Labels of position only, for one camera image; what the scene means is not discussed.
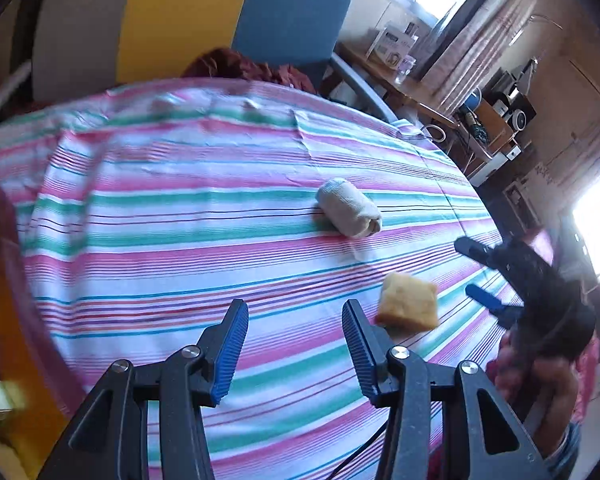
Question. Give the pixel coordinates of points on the small lilac jar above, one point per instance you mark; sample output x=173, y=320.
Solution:
x=407, y=64

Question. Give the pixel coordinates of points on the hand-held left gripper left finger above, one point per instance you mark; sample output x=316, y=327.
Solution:
x=227, y=355

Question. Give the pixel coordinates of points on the person's right hand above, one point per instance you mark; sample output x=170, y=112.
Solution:
x=550, y=390

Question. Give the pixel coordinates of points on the wooden side table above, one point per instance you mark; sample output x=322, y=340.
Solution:
x=380, y=72

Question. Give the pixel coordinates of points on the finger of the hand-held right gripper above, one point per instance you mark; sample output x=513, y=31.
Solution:
x=485, y=297
x=477, y=251

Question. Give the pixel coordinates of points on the striped tablecloth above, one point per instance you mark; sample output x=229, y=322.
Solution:
x=180, y=240

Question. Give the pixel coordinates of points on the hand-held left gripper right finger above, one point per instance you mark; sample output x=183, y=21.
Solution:
x=362, y=360

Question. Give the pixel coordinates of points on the maroon cloth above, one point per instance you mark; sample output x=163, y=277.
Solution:
x=240, y=67

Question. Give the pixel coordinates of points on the white sock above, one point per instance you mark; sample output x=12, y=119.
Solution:
x=347, y=207

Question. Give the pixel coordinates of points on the gold metal tin box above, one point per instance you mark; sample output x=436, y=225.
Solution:
x=15, y=320

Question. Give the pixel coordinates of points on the black stereo device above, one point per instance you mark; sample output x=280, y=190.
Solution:
x=520, y=110

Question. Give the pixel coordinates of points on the white printed carton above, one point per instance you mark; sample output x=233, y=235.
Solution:
x=392, y=42

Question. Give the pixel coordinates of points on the small yellow sponge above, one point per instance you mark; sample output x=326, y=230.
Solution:
x=410, y=302

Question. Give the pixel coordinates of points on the grey yellow blue chair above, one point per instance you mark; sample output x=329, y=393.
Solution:
x=180, y=10

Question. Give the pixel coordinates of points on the brown cardboard box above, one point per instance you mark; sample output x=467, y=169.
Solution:
x=495, y=130

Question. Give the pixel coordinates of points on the person's pink clothing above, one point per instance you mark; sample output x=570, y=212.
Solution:
x=590, y=375

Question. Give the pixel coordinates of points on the beige striped curtain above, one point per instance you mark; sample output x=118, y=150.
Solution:
x=485, y=55

